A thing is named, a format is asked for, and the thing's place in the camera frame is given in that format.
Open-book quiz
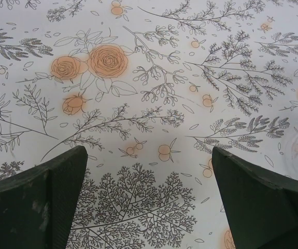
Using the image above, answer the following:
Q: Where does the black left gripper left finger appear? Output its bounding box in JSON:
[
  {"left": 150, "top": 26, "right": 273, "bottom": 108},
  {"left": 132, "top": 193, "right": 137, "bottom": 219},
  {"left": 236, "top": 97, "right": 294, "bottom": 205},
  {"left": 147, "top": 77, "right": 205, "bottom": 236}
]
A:
[{"left": 0, "top": 145, "right": 89, "bottom": 249}]

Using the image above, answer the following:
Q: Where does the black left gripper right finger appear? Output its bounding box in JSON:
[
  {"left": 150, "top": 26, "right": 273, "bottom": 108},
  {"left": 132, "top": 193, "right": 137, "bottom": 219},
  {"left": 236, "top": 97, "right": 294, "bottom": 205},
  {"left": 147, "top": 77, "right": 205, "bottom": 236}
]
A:
[{"left": 212, "top": 147, "right": 298, "bottom": 249}]

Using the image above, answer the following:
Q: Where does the floral patterned tablecloth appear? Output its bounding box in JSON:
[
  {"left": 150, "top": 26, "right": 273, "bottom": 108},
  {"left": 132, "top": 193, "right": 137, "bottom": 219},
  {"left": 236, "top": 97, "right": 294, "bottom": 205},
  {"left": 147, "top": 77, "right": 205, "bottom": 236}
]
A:
[{"left": 0, "top": 0, "right": 298, "bottom": 249}]

